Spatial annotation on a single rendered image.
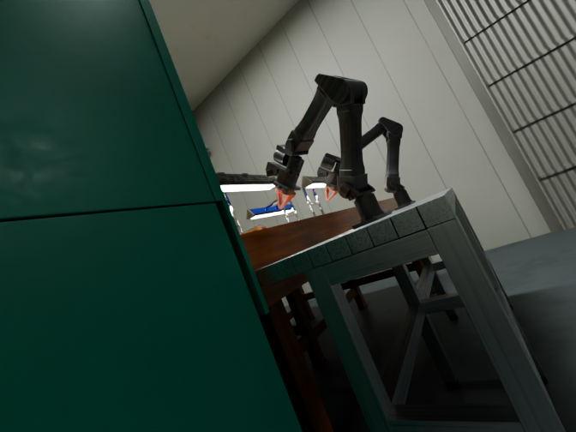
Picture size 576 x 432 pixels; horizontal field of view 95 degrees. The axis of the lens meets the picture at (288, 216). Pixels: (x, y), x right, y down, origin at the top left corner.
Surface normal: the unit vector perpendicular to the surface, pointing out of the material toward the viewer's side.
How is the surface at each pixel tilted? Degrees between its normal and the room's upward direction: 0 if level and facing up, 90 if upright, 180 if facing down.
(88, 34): 90
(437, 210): 90
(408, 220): 90
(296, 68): 90
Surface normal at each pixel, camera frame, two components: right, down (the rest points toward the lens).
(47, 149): 0.75, -0.39
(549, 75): -0.53, 0.10
